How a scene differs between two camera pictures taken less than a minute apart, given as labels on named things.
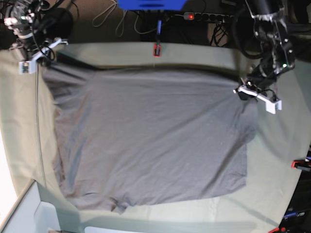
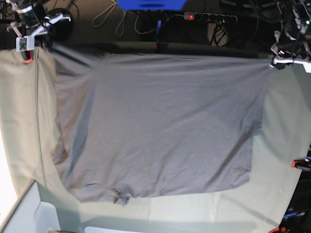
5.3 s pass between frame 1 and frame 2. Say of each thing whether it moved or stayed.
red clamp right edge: stayed
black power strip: stayed
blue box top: stayed
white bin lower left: stayed
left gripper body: moved
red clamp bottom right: stayed
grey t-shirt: moved
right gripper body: moved
